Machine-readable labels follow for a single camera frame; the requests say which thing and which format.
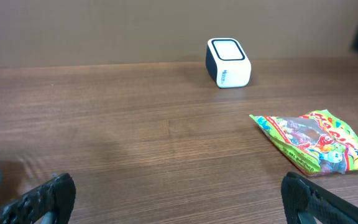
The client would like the Haribo gummy candy bag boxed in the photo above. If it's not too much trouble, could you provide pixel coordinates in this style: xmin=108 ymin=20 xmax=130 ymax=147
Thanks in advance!
xmin=250 ymin=110 xmax=358 ymax=176

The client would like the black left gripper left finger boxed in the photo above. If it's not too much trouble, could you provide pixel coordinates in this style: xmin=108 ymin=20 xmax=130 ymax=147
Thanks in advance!
xmin=0 ymin=173 xmax=76 ymax=224

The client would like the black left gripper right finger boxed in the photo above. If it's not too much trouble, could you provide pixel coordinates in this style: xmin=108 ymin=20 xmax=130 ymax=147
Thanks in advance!
xmin=281 ymin=172 xmax=358 ymax=224

